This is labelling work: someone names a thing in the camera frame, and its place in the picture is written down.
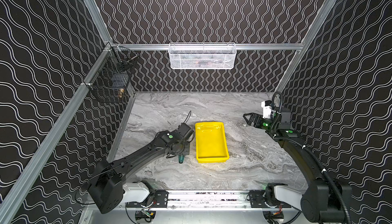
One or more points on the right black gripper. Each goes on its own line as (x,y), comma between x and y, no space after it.
(259,121)

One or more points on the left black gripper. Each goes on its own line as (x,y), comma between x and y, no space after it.
(182,148)

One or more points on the green handled screwdriver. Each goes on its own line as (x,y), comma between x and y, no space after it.
(181,159)

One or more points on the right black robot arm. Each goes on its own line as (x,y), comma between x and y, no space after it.
(326,200)

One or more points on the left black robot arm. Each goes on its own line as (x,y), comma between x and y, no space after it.
(109,188)

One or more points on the yellow plastic bin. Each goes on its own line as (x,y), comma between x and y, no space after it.
(211,144)

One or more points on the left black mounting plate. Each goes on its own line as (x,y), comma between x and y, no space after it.
(156,199)

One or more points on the black mounting plate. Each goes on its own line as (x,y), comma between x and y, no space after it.
(258,200)
(156,199)

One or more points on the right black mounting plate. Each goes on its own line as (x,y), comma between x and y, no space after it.
(258,200)

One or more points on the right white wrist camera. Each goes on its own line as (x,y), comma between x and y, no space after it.
(267,109)

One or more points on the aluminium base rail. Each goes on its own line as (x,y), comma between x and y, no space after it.
(194,199)

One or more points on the white mesh wall basket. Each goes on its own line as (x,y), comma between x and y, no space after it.
(202,56)

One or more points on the black wire wall basket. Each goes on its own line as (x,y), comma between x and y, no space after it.
(110,84)

